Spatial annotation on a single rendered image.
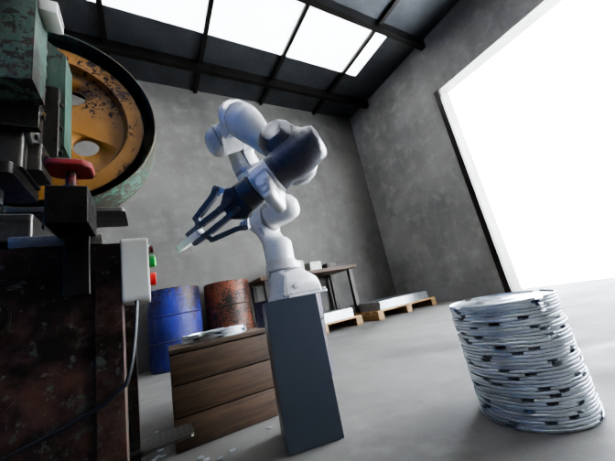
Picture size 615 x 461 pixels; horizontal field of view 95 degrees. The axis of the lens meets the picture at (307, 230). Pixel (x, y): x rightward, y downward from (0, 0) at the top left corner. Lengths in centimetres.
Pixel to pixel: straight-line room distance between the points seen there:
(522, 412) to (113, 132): 178
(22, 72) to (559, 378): 151
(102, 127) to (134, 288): 104
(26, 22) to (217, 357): 117
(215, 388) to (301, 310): 50
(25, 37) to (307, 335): 111
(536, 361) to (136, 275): 100
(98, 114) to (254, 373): 132
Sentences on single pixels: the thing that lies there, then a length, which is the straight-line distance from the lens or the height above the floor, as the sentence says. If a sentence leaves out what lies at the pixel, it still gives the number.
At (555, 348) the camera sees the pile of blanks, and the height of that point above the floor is 19.
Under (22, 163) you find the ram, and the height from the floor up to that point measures 90.
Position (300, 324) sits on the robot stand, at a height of 36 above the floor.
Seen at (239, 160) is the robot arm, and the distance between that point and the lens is 111.
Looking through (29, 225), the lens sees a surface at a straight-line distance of 79.
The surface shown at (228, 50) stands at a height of 430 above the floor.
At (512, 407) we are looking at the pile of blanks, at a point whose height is 6.
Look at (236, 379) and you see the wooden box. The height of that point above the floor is 18.
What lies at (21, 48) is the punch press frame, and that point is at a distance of 107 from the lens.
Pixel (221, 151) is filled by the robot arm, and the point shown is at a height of 97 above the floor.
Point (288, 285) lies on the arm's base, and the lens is 102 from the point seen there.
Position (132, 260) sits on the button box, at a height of 58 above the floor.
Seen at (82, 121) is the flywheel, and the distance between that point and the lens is 162.
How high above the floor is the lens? 43
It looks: 14 degrees up
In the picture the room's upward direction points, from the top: 11 degrees counter-clockwise
